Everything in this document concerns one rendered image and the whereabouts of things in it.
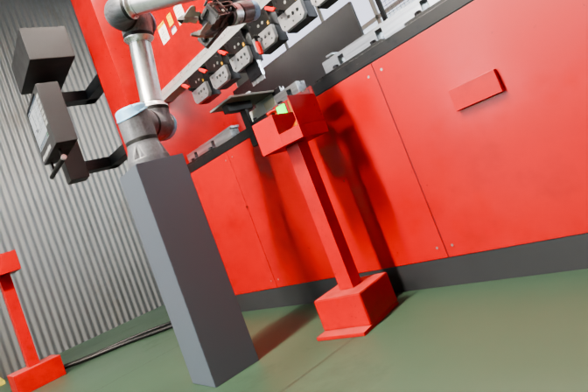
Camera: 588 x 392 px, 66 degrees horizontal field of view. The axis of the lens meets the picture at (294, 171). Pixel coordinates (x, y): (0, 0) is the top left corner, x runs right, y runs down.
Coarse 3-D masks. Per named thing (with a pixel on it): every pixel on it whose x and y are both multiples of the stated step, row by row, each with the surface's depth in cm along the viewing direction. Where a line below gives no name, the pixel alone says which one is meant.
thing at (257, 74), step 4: (256, 60) 221; (252, 64) 223; (256, 64) 221; (260, 64) 221; (248, 68) 226; (252, 68) 224; (256, 68) 222; (260, 68) 220; (248, 72) 226; (252, 72) 225; (256, 72) 222; (260, 72) 221; (248, 76) 227; (252, 76) 225; (256, 76) 223; (260, 76) 223; (264, 76) 221; (252, 80) 226; (256, 80) 225; (260, 80) 223
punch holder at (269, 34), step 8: (264, 16) 206; (272, 16) 207; (248, 24) 214; (256, 24) 211; (264, 24) 207; (272, 24) 205; (256, 32) 212; (264, 32) 208; (272, 32) 205; (280, 32) 207; (264, 40) 209; (272, 40) 206; (280, 40) 207; (256, 48) 214; (264, 48) 210; (272, 48) 213
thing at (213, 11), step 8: (208, 0) 147; (216, 0) 150; (208, 8) 147; (216, 8) 147; (224, 8) 150; (232, 8) 154; (200, 16) 150; (208, 16) 149; (216, 16) 146; (224, 16) 149; (232, 16) 157; (216, 24) 150; (232, 24) 158
